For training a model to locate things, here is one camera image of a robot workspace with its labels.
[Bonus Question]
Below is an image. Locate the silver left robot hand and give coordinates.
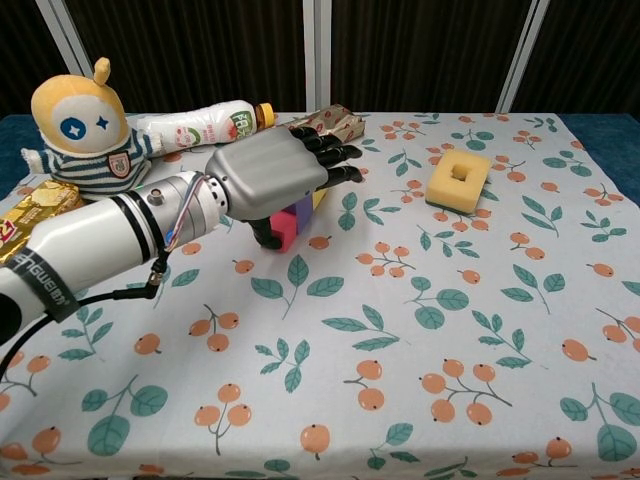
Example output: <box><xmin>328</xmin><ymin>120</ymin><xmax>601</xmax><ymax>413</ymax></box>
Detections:
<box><xmin>204</xmin><ymin>125</ymin><xmax>364</xmax><ymax>250</ymax></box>

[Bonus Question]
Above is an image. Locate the purple foam cube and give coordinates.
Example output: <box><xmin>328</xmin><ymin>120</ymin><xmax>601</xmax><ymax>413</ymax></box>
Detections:
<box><xmin>289</xmin><ymin>194</ymin><xmax>315</xmax><ymax>236</ymax></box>

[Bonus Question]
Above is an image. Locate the small pink foam cube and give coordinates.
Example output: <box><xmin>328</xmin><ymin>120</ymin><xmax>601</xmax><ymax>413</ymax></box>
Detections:
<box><xmin>269</xmin><ymin>208</ymin><xmax>300</xmax><ymax>254</ymax></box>

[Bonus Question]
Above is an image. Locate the red brown foil snack wrapper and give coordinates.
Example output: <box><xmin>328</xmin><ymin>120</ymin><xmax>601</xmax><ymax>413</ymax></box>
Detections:
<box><xmin>287</xmin><ymin>103</ymin><xmax>369</xmax><ymax>147</ymax></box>

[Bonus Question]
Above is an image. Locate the white drink bottle orange cap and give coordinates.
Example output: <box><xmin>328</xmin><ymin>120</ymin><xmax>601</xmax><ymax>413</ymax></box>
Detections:
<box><xmin>135</xmin><ymin>99</ymin><xmax>277</xmax><ymax>151</ymax></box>

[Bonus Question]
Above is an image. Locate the dark pleated partition panel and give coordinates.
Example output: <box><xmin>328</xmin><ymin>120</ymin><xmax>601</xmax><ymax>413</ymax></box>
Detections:
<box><xmin>0</xmin><ymin>0</ymin><xmax>76</xmax><ymax>119</ymax></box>
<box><xmin>64</xmin><ymin>0</ymin><xmax>307</xmax><ymax>114</ymax></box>
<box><xmin>512</xmin><ymin>0</ymin><xmax>640</xmax><ymax>115</ymax></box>
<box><xmin>330</xmin><ymin>0</ymin><xmax>531</xmax><ymax>114</ymax></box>

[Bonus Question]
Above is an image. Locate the yellow sponge with square hole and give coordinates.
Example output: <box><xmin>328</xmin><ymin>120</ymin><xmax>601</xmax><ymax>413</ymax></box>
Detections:
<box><xmin>425</xmin><ymin>151</ymin><xmax>494</xmax><ymax>219</ymax></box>

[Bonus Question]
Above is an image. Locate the yellow plush doll striped shirt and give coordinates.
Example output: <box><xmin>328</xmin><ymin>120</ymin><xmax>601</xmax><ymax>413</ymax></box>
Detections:
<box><xmin>19</xmin><ymin>56</ymin><xmax>166</xmax><ymax>204</ymax></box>

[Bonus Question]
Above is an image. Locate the floral fruit print tablecloth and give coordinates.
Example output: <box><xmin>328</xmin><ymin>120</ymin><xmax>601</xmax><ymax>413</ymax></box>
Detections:
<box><xmin>0</xmin><ymin>112</ymin><xmax>640</xmax><ymax>480</ymax></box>

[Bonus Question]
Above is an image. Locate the gold foil snack package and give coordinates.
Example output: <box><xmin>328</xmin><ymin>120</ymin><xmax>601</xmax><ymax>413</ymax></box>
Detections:
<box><xmin>0</xmin><ymin>180</ymin><xmax>86</xmax><ymax>266</ymax></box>

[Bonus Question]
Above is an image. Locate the white partition frame post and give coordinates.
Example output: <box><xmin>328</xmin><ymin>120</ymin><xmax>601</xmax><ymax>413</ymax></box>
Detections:
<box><xmin>494</xmin><ymin>0</ymin><xmax>551</xmax><ymax>115</ymax></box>
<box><xmin>303</xmin><ymin>0</ymin><xmax>334</xmax><ymax>114</ymax></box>
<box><xmin>34</xmin><ymin>0</ymin><xmax>96</xmax><ymax>76</ymax></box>

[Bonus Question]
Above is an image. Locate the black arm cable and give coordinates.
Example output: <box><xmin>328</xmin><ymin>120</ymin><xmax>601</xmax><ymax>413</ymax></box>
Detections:
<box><xmin>0</xmin><ymin>249</ymin><xmax>175</xmax><ymax>386</ymax></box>

